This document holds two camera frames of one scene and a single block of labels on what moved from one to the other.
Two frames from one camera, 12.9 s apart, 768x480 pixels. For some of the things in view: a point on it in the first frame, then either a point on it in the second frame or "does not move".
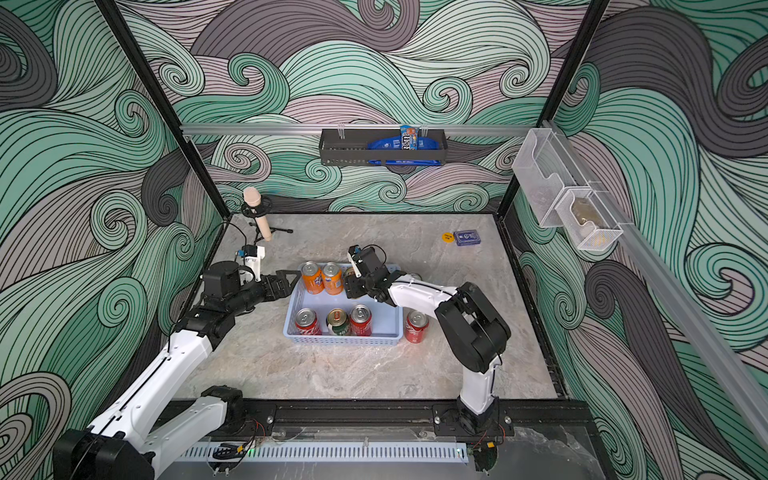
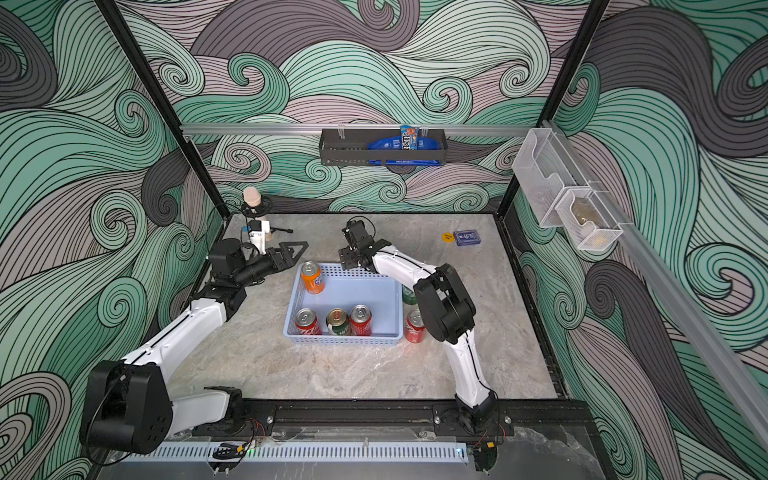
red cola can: x=360 y=321 does not move
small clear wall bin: x=586 y=220 does not move
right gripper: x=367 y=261 to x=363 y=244
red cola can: x=307 y=323 does not move
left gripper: x=283 y=291 to x=283 y=257
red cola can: x=415 y=325 does not move
